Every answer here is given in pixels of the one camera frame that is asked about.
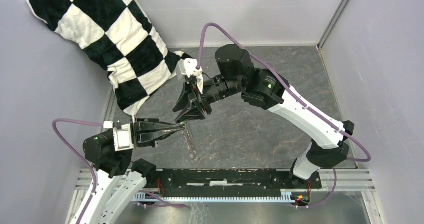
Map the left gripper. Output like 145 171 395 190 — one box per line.
121 114 187 147

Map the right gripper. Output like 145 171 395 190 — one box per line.
173 75 243 121

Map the metal key organizer plate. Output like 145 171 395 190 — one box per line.
183 122 199 161

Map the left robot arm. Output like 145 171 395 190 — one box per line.
71 118 184 223

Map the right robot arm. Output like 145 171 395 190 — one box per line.
173 44 355 188

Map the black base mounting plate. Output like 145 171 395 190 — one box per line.
145 168 322 197

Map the black and white checkered pillow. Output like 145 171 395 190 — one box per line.
27 0 189 116

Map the aluminium corner profile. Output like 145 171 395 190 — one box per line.
316 0 351 52

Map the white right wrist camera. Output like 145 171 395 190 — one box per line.
176 58 204 93

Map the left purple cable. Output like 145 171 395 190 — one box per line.
51 118 188 224

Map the purple cable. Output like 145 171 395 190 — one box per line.
51 118 188 224
196 22 373 210

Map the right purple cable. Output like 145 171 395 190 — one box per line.
196 22 373 210

